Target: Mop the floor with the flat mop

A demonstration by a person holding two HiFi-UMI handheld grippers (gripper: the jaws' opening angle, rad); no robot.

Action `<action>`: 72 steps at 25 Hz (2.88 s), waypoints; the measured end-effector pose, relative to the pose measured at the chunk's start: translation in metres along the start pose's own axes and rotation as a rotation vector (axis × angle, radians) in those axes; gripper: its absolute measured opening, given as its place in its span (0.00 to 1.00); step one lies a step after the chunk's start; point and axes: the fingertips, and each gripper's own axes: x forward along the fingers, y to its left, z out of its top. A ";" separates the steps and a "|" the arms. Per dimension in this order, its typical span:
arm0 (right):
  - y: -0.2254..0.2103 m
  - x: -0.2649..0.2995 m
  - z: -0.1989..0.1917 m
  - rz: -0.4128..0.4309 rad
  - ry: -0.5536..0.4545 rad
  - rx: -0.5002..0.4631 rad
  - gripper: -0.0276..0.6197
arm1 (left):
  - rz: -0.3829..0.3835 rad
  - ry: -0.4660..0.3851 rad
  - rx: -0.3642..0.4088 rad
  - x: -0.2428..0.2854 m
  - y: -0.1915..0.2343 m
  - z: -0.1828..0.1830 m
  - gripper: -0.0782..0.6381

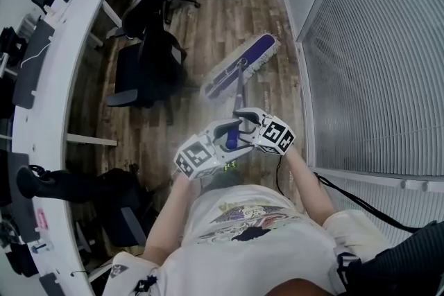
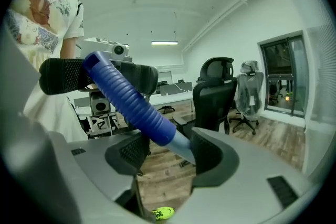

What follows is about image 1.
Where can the white curved desk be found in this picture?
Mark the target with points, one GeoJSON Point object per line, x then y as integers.
{"type": "Point", "coordinates": [55, 79]}

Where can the black bag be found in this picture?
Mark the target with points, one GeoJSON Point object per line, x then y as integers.
{"type": "Point", "coordinates": [399, 267]}

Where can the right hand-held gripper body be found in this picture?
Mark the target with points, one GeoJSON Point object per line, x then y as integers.
{"type": "Point", "coordinates": [275, 135]}

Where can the person's left forearm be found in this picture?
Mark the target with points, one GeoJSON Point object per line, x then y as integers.
{"type": "Point", "coordinates": [170, 218]}

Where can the pink sticker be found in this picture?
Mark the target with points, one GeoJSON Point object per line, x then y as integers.
{"type": "Point", "coordinates": [41, 218]}

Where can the white printed t-shirt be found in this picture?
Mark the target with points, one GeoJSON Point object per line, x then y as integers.
{"type": "Point", "coordinates": [260, 260]}

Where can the purple mop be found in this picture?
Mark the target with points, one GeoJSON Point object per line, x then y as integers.
{"type": "Point", "coordinates": [258, 49]}

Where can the grey trousers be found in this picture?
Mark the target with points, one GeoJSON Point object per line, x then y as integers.
{"type": "Point", "coordinates": [222, 181]}

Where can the neon yellow shoe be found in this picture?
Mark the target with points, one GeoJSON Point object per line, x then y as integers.
{"type": "Point", "coordinates": [231, 167]}

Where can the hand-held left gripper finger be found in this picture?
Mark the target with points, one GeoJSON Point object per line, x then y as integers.
{"type": "Point", "coordinates": [236, 154]}
{"type": "Point", "coordinates": [220, 123]}

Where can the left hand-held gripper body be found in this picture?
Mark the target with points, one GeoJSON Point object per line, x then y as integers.
{"type": "Point", "coordinates": [196, 157]}

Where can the clear water bottle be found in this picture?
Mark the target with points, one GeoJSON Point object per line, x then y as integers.
{"type": "Point", "coordinates": [41, 246]}

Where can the black mesh office chair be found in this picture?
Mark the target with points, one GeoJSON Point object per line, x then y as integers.
{"type": "Point", "coordinates": [86, 187]}

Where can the person's right forearm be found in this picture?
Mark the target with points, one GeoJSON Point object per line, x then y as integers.
{"type": "Point", "coordinates": [305, 183]}

